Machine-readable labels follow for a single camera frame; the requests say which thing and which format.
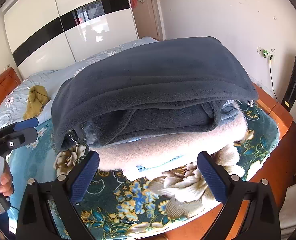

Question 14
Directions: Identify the dark grey fleece jacket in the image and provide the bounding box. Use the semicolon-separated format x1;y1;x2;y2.
51;37;258;151

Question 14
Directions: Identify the blue clothes pile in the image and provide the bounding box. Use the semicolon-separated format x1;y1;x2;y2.
96;110;248;181

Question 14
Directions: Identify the left hand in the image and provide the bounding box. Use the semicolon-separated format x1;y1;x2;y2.
0;162;14;197

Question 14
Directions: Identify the light blue floral quilt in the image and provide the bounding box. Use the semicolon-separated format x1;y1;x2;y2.
0;36;160;133

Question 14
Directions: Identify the teal floral bed blanket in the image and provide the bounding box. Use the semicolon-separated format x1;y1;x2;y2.
8;101;280;239

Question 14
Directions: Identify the orange wooden headboard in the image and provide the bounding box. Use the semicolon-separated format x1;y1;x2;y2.
0;67;21;105

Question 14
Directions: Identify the yellow knitted sweater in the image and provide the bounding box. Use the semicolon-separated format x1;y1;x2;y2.
23;85;50;120

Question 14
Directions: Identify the white black sliding wardrobe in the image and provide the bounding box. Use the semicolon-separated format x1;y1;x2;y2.
2;0;137;78

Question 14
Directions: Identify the brown room door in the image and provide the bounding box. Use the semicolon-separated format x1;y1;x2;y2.
130;0;165;41

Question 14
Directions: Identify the orange wooden bed frame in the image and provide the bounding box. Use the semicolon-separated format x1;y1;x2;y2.
163;85;296;239

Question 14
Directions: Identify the wall socket with green plug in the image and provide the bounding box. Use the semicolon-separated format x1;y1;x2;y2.
257;47;279;102

